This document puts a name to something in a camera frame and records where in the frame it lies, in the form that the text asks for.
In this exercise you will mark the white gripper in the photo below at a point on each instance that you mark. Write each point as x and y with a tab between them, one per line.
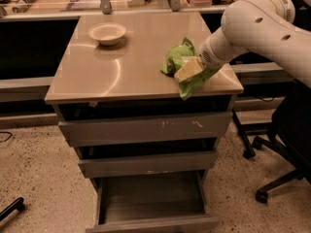
210	56

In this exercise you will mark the green rice chip bag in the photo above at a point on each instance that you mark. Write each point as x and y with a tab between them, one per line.
176	58

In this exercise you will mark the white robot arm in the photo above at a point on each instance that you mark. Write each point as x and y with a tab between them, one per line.
264	27

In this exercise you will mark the grey middle drawer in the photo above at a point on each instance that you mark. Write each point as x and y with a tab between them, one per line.
148	164

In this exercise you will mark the grey drawer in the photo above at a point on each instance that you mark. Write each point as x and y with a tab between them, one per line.
158	203
130	130
148	164

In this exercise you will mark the grey drawer cabinet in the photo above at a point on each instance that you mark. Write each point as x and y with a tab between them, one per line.
95	82

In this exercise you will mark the grey top drawer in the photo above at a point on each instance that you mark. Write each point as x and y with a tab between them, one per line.
130	130

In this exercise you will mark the grey bottom drawer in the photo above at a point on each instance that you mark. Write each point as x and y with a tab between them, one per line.
158	203

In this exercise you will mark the white bowl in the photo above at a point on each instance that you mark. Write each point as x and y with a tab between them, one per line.
107	33

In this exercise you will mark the black office chair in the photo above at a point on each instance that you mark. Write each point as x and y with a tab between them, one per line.
289	134

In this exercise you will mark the purple flat package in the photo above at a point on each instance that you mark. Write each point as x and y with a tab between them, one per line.
83	5

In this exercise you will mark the black coiled tool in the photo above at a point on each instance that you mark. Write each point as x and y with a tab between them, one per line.
21	6

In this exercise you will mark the black chair leg left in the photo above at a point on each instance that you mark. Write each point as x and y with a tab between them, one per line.
18	205

